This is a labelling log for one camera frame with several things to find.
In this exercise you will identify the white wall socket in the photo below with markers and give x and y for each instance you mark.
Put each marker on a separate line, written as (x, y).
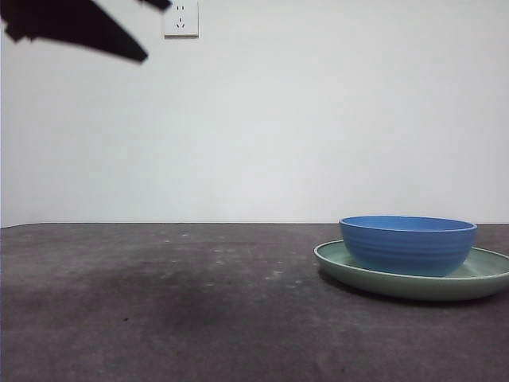
(187, 24)

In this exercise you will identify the blue ribbed bowl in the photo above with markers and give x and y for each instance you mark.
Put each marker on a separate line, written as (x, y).
(405, 250)

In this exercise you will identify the green round plate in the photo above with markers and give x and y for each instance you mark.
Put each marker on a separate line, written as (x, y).
(397, 288)

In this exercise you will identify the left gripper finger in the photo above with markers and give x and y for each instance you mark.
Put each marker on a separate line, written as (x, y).
(71, 24)
(159, 3)

